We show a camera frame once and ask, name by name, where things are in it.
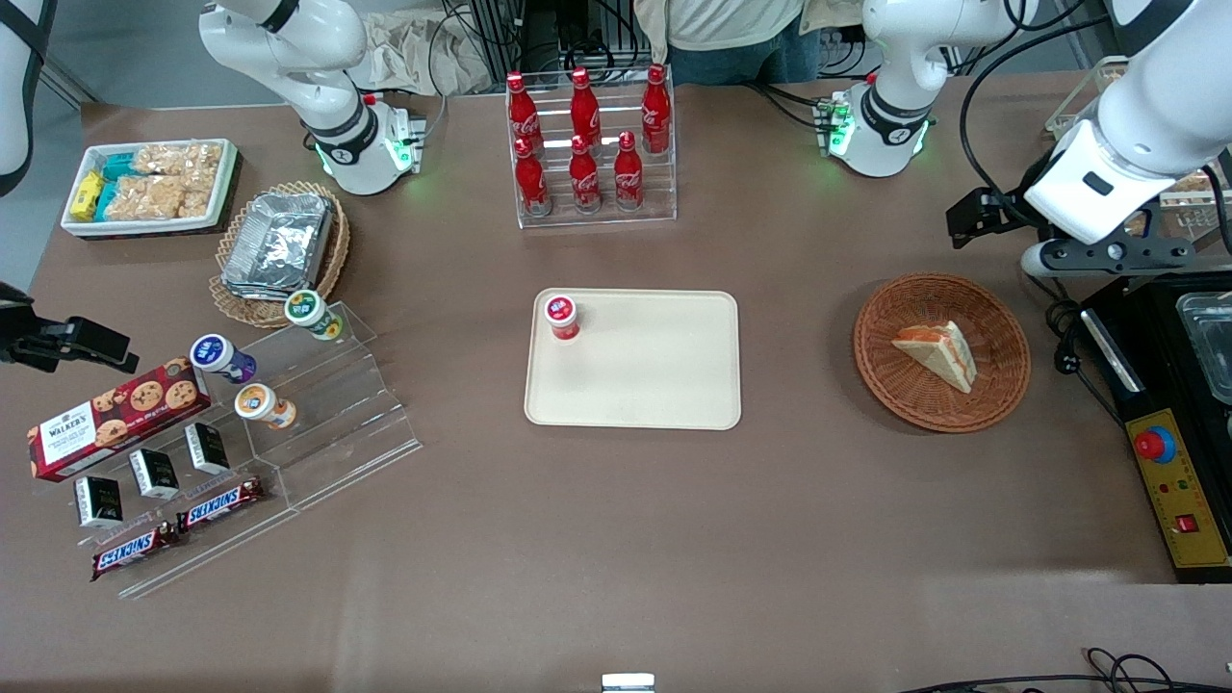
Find triangular white bread sandwich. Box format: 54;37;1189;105
891;321;979;396

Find round brown wicker basket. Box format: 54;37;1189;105
853;272;1033;434

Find white rectangular snack tray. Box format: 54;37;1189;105
60;138;241;240

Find light oval wicker basket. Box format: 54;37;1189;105
208;180;352;330

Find beige plastic serving tray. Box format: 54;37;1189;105
524;288;743;431

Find red Walkers cookie box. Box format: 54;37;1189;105
26;356;214;483

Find blue lid yogurt cup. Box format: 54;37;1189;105
189;333;259;385

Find small black white box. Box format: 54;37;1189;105
128;447;182;501
184;421;233;476
73;475;125;529

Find yellow snack packet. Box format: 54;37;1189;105
70;170;106;223

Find orange lid yogurt cup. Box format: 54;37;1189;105
233;382;298;430

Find clear plastic container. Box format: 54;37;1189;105
1173;291;1232;406

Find Snickers chocolate bar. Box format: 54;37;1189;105
90;521;185;583
175;475;267;534

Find black control box yellow panel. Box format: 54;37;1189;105
1078;271;1232;585

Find stacked aluminium foil trays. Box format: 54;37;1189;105
220;192;336;302

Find green lid yogurt cup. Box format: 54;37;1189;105
283;289;347;343

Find red emergency stop button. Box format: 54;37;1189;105
1133;423;1178;466

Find clear acrylic stepped shelf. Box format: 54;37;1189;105
56;300;424;601

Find person in beige shirt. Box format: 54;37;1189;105
632;0;864;87

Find red cola bottle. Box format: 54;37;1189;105
569;67;603;145
568;135;603;215
506;72;543;147
640;64;673;156
612;132;645;212
513;138;551;218

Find clear acrylic bottle rack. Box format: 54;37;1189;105
506;64;679;231

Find red lid yogurt cup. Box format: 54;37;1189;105
544;294;582;343

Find crumpled beige cloth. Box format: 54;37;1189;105
358;8;494;97

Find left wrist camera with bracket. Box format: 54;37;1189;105
1019;234;1197;282

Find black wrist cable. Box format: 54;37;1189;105
958;13;1117;208

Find white wire snack rack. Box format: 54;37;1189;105
1044;55;1232;242

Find black power cable with plug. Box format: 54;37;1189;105
1044;277;1127;426

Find black floor cable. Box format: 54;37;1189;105
893;647;1232;693

